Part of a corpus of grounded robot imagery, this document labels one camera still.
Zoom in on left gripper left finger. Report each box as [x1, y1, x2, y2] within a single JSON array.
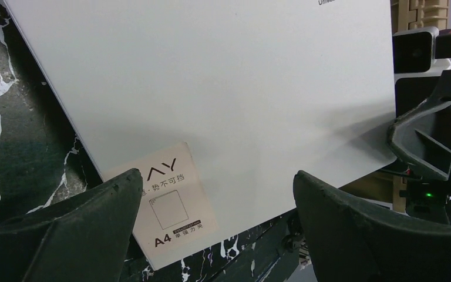
[[0, 169, 143, 281]]

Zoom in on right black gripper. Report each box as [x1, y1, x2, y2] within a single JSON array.
[[388, 70, 451, 225]]

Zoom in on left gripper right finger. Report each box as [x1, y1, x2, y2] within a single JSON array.
[[293, 171, 451, 281]]

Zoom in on beige file folder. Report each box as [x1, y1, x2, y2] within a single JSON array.
[[6, 1, 395, 270]]

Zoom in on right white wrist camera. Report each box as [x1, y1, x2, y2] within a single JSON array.
[[392, 26, 451, 81]]

